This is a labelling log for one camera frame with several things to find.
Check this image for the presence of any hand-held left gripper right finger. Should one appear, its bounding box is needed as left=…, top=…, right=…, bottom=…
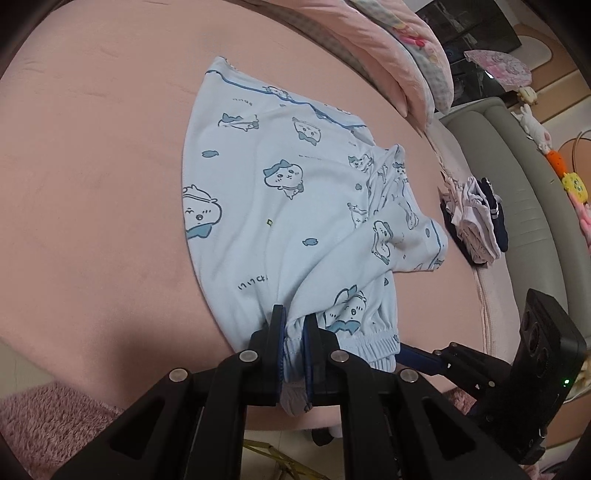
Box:
left=302, top=314, right=532, bottom=480

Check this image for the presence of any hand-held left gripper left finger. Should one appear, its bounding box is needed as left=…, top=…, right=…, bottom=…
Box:
left=51, top=305, right=289, bottom=480

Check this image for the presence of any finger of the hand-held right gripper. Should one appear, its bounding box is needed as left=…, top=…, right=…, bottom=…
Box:
left=397, top=342, right=513, bottom=400

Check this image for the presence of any light blue printed pajama top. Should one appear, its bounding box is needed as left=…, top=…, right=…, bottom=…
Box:
left=181, top=55, right=450, bottom=418

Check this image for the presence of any pile of folded clothes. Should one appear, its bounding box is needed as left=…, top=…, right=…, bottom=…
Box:
left=441, top=178, right=502, bottom=264

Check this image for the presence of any yellow stand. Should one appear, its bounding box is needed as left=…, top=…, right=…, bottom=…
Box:
left=242, top=438, right=328, bottom=480

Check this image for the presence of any folded navy garment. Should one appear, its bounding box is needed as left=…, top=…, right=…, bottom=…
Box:
left=478, top=176, right=509, bottom=252

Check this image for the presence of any grey-green sofa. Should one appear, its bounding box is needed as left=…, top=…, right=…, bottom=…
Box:
left=438, top=97, right=591, bottom=370

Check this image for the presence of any folded black garment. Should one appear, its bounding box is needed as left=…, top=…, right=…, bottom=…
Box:
left=438, top=203, right=492, bottom=267

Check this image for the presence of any pink plush toy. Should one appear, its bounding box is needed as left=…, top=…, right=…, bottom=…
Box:
left=569, top=191, right=591, bottom=220

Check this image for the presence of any orange carrot plush toy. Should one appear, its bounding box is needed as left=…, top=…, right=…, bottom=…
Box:
left=544, top=147, right=568, bottom=175

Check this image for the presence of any white bunny plush toy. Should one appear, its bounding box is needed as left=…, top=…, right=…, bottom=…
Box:
left=519, top=104, right=554, bottom=151

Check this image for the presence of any pink bed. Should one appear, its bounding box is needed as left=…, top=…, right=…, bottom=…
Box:
left=0, top=0, right=527, bottom=432

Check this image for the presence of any pink hand fan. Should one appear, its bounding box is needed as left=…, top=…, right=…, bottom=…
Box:
left=464, top=48, right=534, bottom=89

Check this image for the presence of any floral checked quilt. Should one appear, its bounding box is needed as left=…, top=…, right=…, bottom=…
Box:
left=346, top=0, right=455, bottom=114

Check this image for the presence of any pink folded quilt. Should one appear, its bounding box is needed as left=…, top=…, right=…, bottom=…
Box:
left=284, top=0, right=437, bottom=125

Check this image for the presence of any black cabinet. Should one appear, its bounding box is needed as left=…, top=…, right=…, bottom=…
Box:
left=416, top=0, right=525, bottom=100

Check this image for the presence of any orange cable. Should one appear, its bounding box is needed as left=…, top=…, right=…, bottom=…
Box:
left=571, top=130, right=591, bottom=160

